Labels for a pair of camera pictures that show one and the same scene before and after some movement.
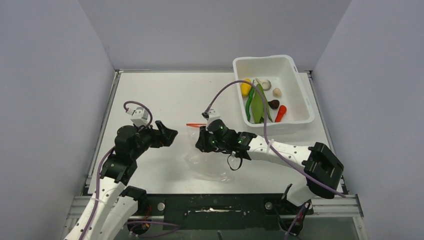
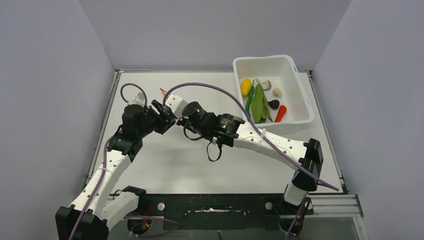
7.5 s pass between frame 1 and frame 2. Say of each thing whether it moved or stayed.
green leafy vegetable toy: stayed
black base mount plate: stayed
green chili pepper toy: stayed
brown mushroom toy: stayed
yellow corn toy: stayed
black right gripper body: moved
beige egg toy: stayed
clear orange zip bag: moved
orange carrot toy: stayed
